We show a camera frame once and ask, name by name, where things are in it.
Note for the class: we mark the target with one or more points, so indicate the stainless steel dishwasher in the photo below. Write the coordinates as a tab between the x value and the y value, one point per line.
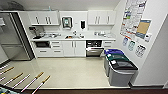
94	48

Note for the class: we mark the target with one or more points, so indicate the white base cabinet with doors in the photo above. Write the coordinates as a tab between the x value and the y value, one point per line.
73	48

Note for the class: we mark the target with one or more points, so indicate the steel kitchen sink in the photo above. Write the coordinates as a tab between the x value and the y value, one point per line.
74	37

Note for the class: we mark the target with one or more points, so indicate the chrome faucet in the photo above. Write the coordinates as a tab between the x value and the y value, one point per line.
74	33

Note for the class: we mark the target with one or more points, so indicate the dish soap bottle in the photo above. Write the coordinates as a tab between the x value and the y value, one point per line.
95	33

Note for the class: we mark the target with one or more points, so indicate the black soap dispenser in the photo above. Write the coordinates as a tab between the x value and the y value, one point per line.
82	24

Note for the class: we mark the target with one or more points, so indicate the white drawer cabinet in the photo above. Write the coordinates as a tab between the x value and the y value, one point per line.
108	43

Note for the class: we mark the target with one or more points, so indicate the blue recycling bin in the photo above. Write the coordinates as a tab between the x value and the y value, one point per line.
114	51

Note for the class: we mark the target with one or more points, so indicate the steel paper towel dispenser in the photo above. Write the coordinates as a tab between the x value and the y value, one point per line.
66	22

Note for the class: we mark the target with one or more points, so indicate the green recycling bin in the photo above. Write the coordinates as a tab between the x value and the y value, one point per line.
119	57

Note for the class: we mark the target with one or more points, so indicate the black built-in microwave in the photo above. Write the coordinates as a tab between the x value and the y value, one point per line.
42	44

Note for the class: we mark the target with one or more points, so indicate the grey trash bin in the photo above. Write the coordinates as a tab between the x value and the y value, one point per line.
122	71

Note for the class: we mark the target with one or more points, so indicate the green bin sign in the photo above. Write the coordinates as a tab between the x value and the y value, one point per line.
131	45

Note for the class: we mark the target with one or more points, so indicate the flat black tray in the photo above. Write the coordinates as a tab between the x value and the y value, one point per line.
36	37

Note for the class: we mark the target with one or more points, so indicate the bulletin board with papers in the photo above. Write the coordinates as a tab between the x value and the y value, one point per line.
132	18

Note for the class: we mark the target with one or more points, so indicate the orange and blue notice board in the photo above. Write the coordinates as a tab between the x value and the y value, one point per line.
143	30

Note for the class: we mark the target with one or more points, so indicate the stainless steel refrigerator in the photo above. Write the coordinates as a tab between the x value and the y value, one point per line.
15	38

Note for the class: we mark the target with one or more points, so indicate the white wall cabinet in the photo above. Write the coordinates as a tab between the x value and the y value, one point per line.
43	18
101	17

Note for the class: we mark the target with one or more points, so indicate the small white wall box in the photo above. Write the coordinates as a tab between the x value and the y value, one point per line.
148	37

